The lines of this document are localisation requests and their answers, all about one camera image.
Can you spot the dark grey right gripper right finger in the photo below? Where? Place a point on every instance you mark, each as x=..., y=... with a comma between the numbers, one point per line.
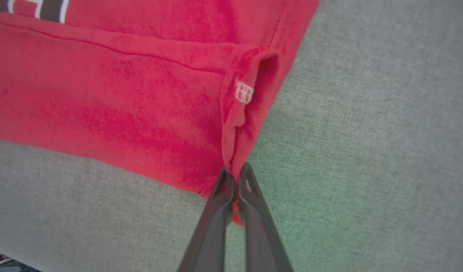
x=259, y=234

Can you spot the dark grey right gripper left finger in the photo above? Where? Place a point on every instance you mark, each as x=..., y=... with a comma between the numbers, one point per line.
x=210, y=234

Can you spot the red garment with white trim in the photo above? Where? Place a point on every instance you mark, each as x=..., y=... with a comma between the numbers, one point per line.
x=140, y=94

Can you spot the grey fabric sofa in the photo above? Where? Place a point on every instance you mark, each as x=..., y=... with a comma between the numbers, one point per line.
x=367, y=151

